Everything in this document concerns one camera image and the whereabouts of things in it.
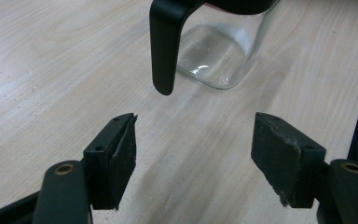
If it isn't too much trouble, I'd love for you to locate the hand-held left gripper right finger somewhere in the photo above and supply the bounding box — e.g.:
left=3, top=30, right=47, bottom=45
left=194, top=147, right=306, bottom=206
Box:
left=251, top=111, right=327, bottom=209

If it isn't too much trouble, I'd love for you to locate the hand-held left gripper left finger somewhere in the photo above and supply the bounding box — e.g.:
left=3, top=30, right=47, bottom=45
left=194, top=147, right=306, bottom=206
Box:
left=83, top=112, right=138, bottom=210

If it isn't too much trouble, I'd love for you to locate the glass jar with black lid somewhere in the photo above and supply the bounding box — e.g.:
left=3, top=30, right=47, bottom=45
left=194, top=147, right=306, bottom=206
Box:
left=148, top=0, right=282, bottom=96

